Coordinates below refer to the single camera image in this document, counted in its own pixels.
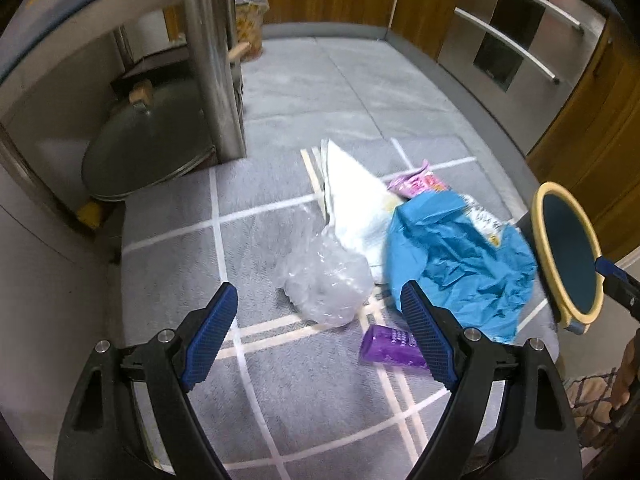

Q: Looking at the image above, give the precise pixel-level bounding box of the clear bag of snacks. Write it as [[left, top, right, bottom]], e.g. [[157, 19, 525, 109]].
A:
[[234, 0, 269, 61]]

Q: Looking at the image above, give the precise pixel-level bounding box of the plaid sleeve forearm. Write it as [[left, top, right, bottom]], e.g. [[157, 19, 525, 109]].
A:
[[564, 368, 618, 448]]

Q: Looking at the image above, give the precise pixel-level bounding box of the steel shelf rack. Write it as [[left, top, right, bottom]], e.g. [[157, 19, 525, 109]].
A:
[[1, 0, 245, 211]]

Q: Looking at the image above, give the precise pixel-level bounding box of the grey checked cloth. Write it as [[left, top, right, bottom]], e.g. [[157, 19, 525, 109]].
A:
[[120, 135, 559, 480]]

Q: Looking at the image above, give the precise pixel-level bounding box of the blue plastic bag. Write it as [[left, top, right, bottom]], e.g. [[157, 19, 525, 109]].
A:
[[384, 191, 537, 344]]

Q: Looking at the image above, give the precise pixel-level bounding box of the teal bin with yellow rim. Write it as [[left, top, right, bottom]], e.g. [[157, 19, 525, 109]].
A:
[[529, 182, 604, 335]]

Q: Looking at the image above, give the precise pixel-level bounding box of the purple spray bottle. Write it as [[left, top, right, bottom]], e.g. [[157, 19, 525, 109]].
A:
[[359, 325, 428, 370]]

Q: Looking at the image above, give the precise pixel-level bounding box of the pink snack wrapper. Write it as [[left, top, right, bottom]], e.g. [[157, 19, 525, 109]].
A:
[[387, 160, 450, 200]]

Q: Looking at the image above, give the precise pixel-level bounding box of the clear plastic bag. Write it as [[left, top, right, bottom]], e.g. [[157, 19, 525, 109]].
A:
[[274, 226, 374, 328]]

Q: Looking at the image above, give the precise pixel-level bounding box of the stainless oven with handles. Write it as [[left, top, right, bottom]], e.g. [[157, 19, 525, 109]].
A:
[[438, 0, 605, 154]]

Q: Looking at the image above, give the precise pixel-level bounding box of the white paper tissue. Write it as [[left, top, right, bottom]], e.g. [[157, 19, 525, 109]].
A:
[[320, 140, 402, 283]]

